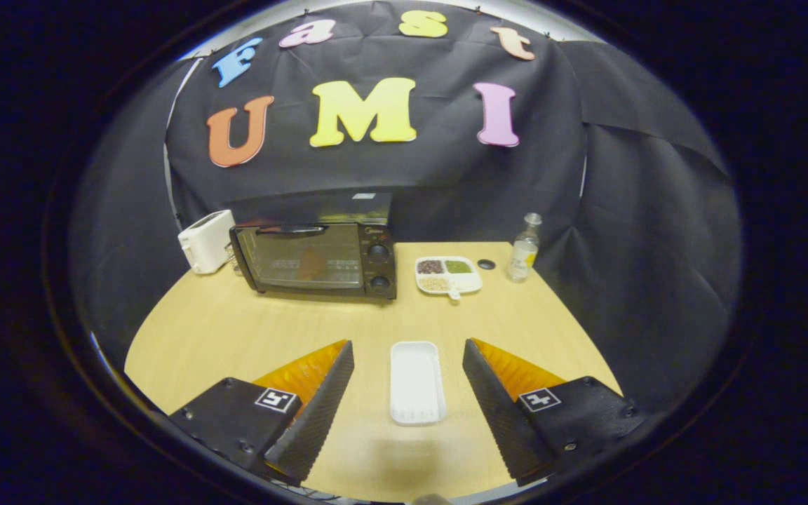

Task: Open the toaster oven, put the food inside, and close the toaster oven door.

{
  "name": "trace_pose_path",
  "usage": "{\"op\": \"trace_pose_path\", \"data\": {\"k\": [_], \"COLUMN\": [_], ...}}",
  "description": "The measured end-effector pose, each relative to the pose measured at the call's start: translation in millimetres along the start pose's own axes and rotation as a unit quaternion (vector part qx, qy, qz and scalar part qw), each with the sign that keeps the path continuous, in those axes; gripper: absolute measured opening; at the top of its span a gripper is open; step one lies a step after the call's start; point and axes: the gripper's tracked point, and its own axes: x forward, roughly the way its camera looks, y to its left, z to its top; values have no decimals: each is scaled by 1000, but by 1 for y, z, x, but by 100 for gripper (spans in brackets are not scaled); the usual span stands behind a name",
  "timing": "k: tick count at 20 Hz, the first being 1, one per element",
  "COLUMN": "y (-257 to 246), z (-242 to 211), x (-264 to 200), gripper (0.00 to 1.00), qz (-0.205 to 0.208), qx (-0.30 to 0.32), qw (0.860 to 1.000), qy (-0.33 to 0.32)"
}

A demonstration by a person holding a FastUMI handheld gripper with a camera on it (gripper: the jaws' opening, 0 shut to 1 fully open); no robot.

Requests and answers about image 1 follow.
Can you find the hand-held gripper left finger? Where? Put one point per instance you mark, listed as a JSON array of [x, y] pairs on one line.
[[316, 417]]

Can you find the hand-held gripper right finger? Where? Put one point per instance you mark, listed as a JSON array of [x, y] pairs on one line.
[[499, 414]]

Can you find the black toaster oven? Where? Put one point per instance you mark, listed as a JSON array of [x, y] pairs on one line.
[[348, 270]]

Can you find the white bread toaster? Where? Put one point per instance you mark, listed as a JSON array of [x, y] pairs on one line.
[[204, 242]]

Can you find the white rectangular tray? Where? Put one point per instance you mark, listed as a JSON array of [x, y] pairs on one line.
[[416, 382]]

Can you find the white divided dish with beans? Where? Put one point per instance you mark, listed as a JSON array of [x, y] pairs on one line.
[[470, 282]]

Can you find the small black round cap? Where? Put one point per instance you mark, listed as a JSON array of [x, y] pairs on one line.
[[487, 264]]

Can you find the clear glass bottle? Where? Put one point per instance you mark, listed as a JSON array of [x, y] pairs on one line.
[[523, 256]]

